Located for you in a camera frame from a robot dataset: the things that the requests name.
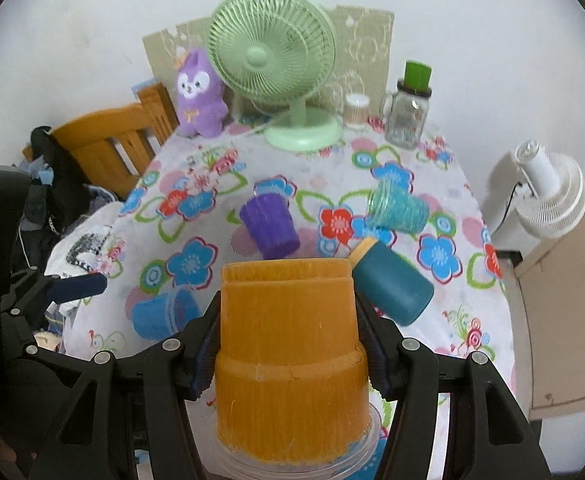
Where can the blue fuzzy clear cup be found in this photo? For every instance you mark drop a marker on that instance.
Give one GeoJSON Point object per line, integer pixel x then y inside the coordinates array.
{"type": "Point", "coordinates": [163, 316]}

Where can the orange fuzzy cup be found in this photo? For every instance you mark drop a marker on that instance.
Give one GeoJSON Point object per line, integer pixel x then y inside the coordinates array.
{"type": "Point", "coordinates": [291, 374]}

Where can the pile of clothes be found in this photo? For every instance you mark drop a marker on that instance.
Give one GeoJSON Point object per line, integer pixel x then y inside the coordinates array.
{"type": "Point", "coordinates": [59, 199]}

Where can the green desk fan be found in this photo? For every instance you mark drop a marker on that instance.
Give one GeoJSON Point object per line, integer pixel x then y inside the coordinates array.
{"type": "Point", "coordinates": [278, 53]}

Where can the white floor fan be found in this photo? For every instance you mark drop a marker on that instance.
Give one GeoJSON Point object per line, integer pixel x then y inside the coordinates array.
{"type": "Point", "coordinates": [556, 202]}

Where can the purple fuzzy cup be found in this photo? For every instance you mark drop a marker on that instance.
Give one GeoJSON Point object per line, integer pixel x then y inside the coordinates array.
{"type": "Point", "coordinates": [268, 221]}

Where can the green cup on jar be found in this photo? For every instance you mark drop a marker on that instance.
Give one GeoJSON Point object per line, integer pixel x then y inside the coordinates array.
{"type": "Point", "coordinates": [417, 75]}

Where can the turquoise beaded clear cup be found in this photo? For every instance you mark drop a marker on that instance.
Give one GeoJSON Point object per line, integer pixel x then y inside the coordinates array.
{"type": "Point", "coordinates": [393, 208]}

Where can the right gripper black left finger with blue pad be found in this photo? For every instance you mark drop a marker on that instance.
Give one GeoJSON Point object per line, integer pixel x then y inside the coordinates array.
{"type": "Point", "coordinates": [111, 400]}

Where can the wooden chair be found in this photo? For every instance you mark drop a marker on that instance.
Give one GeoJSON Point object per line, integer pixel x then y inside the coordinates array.
{"type": "Point", "coordinates": [115, 147]}

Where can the purple plush toy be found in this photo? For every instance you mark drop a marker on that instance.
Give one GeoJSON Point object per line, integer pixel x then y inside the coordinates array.
{"type": "Point", "coordinates": [201, 108]}

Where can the teal cup yellow rim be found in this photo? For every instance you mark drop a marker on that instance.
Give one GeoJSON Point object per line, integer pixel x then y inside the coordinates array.
{"type": "Point", "coordinates": [390, 283]}

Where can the beige cartoon board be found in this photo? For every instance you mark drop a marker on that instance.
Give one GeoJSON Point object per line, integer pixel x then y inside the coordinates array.
{"type": "Point", "coordinates": [363, 38]}

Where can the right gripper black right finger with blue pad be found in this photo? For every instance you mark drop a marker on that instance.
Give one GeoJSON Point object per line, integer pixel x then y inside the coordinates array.
{"type": "Point", "coordinates": [489, 436]}

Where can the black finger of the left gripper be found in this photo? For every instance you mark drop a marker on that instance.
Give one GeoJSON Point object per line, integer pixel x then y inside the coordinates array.
{"type": "Point", "coordinates": [30, 294]}

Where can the glass mason jar mug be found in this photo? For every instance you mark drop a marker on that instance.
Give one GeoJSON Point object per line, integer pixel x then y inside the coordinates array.
{"type": "Point", "coordinates": [404, 114]}

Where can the cotton swab container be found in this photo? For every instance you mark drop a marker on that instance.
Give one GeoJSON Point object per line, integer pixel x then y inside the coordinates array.
{"type": "Point", "coordinates": [356, 110]}

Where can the floral tablecloth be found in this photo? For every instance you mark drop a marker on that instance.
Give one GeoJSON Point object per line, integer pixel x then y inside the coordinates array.
{"type": "Point", "coordinates": [180, 225]}

